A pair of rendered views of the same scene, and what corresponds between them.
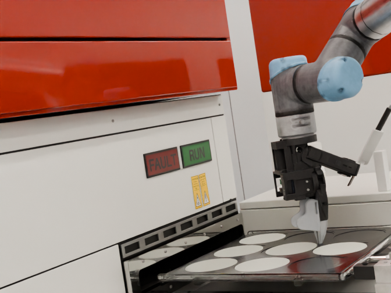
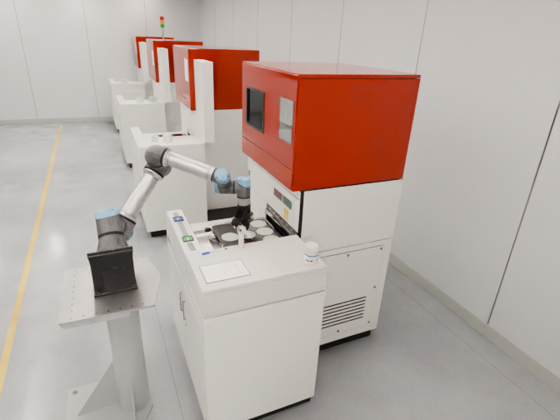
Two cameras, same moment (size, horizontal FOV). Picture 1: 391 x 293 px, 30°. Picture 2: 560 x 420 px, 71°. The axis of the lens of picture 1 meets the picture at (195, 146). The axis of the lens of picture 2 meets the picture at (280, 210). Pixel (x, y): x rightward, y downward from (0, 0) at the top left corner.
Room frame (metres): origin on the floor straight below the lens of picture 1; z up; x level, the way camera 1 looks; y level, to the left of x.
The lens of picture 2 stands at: (2.65, -1.79, 1.98)
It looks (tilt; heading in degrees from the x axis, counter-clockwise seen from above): 24 degrees down; 122
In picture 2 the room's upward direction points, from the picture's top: 3 degrees clockwise
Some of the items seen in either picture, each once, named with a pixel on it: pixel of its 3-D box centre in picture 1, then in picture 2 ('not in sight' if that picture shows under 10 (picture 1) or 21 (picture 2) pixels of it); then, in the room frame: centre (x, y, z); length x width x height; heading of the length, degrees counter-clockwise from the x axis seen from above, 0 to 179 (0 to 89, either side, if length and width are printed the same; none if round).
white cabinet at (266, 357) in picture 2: not in sight; (235, 313); (1.41, -0.28, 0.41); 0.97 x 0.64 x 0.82; 148
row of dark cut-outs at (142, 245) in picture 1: (185, 225); (280, 218); (1.50, 0.04, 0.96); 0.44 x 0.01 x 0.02; 148
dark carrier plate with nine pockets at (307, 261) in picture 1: (287, 250); (247, 234); (1.40, -0.15, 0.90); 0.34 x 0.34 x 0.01; 58
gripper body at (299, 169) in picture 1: (298, 168); (243, 212); (1.41, -0.19, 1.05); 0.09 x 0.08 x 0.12; 99
